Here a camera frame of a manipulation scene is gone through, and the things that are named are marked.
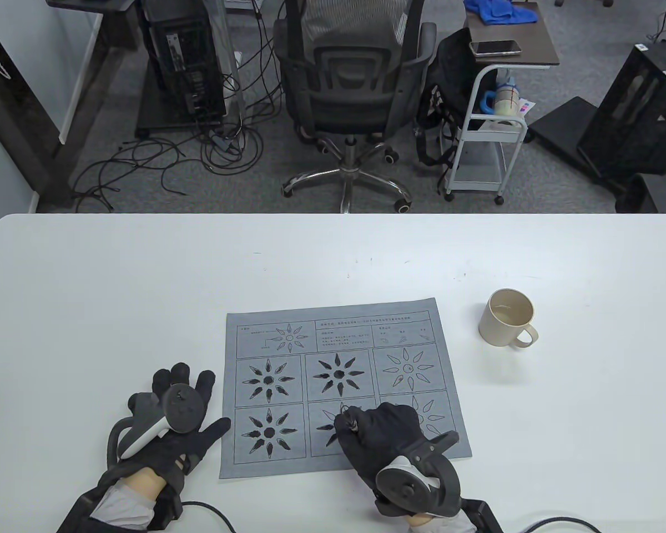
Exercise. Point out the black flat base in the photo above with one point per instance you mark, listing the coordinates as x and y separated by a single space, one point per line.
560 122

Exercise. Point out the black computer tower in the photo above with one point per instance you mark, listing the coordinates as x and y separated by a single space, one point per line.
183 66

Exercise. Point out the black backpack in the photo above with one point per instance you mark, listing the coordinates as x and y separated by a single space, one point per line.
449 72

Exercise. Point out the blue cloth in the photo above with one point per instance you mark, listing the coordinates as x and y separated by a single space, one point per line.
499 11

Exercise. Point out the white drinking bottle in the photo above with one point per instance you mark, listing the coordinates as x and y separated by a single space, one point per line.
505 100

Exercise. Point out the aluminium frame post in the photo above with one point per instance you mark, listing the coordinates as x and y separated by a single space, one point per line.
225 55

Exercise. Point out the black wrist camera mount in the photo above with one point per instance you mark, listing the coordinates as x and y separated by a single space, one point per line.
483 516
169 508

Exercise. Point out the dark smartphone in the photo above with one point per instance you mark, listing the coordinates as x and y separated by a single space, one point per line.
494 48

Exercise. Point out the black mesh office chair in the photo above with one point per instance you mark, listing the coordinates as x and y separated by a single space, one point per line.
355 89

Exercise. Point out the white cart brown top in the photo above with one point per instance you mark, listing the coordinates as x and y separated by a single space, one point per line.
533 44

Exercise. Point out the dark vertical post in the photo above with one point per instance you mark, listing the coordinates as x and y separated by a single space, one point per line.
16 111

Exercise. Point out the grey water writing practice cloth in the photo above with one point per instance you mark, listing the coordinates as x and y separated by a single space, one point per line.
288 333

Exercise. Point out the black open computer case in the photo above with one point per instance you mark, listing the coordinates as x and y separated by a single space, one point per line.
632 111

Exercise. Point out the dark desk with white panel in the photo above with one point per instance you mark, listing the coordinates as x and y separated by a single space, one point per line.
83 66

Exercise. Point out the person's right hand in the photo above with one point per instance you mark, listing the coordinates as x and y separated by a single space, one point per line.
386 436

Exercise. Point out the person's left forearm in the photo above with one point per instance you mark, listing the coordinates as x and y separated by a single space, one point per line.
125 502

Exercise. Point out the person's left hand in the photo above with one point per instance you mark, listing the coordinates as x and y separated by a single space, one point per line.
206 438

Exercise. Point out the dark grey handheld controller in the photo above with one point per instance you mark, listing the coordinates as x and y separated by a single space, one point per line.
402 488
182 411

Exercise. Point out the beige mug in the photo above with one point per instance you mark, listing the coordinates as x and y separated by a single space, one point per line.
497 331

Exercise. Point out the colourful paper card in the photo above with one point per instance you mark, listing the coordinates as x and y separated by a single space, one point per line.
526 106

